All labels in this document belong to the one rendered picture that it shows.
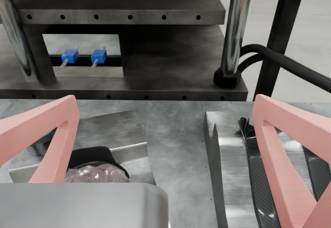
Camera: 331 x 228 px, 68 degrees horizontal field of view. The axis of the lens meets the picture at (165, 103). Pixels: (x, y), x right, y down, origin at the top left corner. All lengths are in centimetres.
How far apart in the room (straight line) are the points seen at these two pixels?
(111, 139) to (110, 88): 41
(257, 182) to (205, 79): 55
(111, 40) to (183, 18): 26
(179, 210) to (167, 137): 21
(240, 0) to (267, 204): 57
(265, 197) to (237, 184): 5
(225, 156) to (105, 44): 62
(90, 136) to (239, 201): 32
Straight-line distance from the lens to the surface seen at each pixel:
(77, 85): 97
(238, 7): 82
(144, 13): 87
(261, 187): 49
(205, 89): 90
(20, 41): 101
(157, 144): 66
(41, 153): 54
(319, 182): 54
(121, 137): 53
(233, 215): 46
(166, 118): 74
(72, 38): 96
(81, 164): 55
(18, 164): 55
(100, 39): 92
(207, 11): 88
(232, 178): 48
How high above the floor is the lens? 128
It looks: 37 degrees down
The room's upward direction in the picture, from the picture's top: straight up
